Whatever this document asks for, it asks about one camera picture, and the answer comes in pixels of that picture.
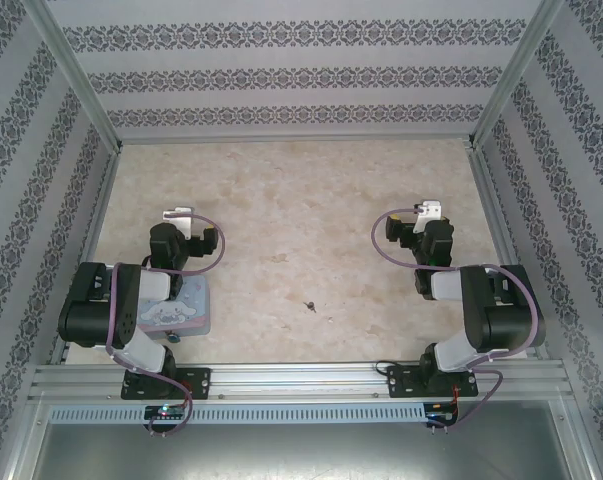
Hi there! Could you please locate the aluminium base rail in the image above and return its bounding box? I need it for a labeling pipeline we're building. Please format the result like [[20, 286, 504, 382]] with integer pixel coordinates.
[[28, 363, 576, 401]]

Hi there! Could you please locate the grey slotted cable duct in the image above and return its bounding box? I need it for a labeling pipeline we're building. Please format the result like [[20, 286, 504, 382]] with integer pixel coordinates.
[[48, 402, 428, 424]]

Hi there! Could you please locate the adapter circuit board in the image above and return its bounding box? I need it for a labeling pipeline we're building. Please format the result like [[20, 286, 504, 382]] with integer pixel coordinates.
[[144, 404, 187, 421], [424, 401, 460, 427]]

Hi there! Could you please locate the aluminium side rail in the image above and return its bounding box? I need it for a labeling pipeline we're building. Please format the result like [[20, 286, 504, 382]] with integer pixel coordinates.
[[48, 148, 126, 365], [468, 144, 551, 360]]

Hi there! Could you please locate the grey sheet metal panel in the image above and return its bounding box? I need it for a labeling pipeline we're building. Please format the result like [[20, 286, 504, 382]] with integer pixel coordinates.
[[3, 394, 600, 480]]

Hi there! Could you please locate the aluminium frame post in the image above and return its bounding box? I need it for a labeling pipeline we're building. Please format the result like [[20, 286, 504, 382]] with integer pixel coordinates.
[[18, 0, 126, 152], [466, 0, 568, 150]]

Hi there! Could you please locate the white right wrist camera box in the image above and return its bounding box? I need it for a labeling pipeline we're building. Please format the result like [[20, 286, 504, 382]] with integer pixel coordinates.
[[413, 199, 443, 234]]

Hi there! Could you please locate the right adapter circuit board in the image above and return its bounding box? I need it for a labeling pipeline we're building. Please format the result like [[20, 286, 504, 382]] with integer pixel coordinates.
[[424, 401, 460, 427]]

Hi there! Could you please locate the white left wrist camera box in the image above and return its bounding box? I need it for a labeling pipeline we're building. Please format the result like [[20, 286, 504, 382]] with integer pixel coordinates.
[[161, 205, 194, 239]]

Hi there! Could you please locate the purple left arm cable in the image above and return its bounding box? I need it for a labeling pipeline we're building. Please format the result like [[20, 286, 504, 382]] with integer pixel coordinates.
[[104, 210, 227, 437]]

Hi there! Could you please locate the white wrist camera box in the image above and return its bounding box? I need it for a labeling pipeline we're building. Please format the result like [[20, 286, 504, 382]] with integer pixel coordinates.
[[413, 199, 443, 234], [161, 205, 194, 239]]

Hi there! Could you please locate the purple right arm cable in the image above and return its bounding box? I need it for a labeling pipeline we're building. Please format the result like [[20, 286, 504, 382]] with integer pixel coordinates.
[[372, 202, 540, 435]]

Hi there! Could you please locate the left adapter circuit board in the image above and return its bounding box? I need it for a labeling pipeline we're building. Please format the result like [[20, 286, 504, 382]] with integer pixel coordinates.
[[144, 404, 187, 421]]

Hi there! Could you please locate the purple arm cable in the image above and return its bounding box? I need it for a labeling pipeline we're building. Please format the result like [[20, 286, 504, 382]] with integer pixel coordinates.
[[372, 202, 540, 435], [104, 210, 227, 437]]

